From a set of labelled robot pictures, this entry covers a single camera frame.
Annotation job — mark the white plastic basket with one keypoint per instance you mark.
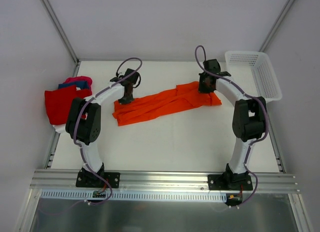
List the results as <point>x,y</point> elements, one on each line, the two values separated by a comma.
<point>254,73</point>

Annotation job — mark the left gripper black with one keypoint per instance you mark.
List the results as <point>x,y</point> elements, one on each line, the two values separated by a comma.
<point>126,99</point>

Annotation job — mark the aluminium mounting rail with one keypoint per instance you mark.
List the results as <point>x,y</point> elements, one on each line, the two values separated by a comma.
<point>163,181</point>

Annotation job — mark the blue folded t shirt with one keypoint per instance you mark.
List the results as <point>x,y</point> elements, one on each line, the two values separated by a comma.
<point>78,84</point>

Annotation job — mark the pink folded t shirt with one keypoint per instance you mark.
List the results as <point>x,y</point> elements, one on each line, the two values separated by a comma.
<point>79,78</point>

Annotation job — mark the white slotted cable duct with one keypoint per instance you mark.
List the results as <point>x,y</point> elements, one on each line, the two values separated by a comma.
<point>135,195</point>

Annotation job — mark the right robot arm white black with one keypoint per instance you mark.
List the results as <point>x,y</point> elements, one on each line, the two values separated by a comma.
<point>249,125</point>

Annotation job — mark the white folded t shirt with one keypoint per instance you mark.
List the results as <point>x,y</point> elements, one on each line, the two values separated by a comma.
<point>60,128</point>

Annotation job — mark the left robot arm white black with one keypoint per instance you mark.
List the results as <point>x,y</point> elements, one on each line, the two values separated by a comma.
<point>84,126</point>

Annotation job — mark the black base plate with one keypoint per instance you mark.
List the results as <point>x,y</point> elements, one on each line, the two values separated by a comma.
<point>112,180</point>
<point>225,182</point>

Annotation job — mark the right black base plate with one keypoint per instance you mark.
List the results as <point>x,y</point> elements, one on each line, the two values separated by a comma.
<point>225,182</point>

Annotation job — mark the orange t shirt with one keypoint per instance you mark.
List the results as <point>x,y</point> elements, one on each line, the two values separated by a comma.
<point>183,97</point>

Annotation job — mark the red folded t shirt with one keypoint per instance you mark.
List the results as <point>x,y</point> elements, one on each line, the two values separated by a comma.
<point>58,103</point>

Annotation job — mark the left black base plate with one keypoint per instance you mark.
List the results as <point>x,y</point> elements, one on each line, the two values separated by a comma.
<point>112,180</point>

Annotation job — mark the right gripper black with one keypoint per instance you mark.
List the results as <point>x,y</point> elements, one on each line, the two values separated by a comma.
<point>204,87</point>

